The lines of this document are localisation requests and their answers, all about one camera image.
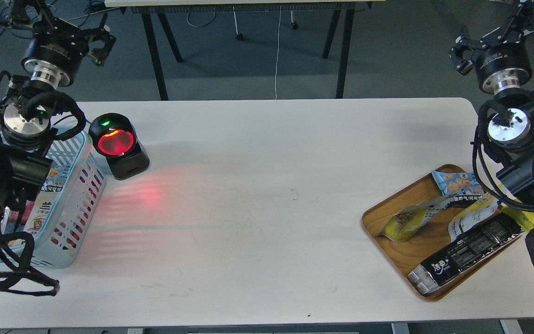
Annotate yellow white snack pouch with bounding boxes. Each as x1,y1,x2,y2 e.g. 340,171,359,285
378,194,454,243

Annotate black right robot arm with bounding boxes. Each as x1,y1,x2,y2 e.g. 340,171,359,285
449,0,534,266

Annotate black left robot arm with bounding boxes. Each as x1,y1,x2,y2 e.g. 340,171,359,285
0,0,116,296

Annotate long black snack package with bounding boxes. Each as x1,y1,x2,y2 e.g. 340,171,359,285
407,213,523,295

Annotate blue snack packet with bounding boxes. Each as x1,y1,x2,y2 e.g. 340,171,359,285
432,171,484,195

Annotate light blue plastic basket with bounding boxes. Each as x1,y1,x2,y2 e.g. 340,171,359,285
0,128,107,269

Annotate yellow white snack bag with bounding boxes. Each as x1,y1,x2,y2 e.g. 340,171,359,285
448,193,501,242

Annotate snack packages in basket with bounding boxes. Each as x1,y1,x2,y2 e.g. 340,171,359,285
1,164,76,245

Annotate yellow cartoon snack packet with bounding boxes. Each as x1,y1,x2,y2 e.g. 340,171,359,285
502,206,534,232

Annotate black barcode scanner red window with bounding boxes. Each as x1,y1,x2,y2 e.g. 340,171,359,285
88,113,150,180

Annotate black leg background table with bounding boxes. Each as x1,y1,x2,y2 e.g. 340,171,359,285
104,0,373,101

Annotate white hanging cable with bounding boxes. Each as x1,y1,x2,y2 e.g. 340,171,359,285
274,9,282,100

